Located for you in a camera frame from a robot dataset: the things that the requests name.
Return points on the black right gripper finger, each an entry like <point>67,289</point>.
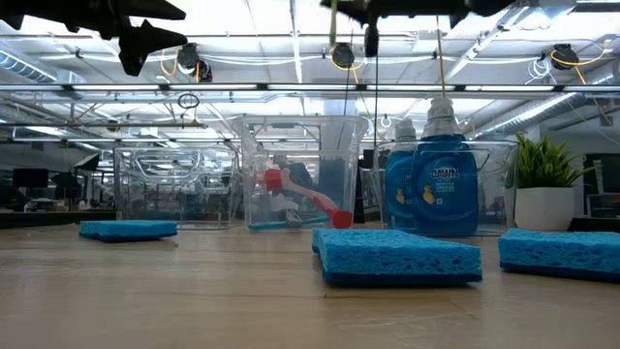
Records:
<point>346,9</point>

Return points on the clear shallow plastic bin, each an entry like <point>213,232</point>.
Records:
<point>494,194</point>
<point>174,184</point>

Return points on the blue dish soap bottle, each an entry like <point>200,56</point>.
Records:
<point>398,189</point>
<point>443,194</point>

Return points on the green plant in white pot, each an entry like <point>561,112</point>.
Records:
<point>545,165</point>

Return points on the light blue sponge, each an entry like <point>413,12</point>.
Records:
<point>562,252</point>
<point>128,230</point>
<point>397,257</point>

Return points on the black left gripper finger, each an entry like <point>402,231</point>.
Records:
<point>150,9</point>
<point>155,39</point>

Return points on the black monitor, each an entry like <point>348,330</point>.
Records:
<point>30,178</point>

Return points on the red dish brush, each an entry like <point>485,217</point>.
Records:
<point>310,196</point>

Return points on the clear tall plastic bin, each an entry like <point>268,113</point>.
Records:
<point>300,140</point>

